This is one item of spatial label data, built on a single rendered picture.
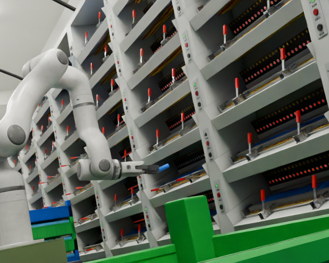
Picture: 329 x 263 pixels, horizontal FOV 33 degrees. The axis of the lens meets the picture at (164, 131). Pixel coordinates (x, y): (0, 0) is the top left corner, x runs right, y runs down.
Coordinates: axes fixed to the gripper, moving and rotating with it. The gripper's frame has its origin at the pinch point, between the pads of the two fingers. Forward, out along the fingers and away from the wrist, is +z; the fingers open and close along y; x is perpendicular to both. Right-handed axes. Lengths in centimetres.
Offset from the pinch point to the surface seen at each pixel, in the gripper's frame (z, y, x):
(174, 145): 7.5, -6.6, -8.8
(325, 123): 15, -91, 4
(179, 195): 10.7, -1.5, 11.4
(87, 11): -1, 79, -109
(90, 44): -2, 71, -85
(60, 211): -27, 52, 10
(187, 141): 8.0, -18.0, -7.9
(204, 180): 9.5, -27.1, 9.3
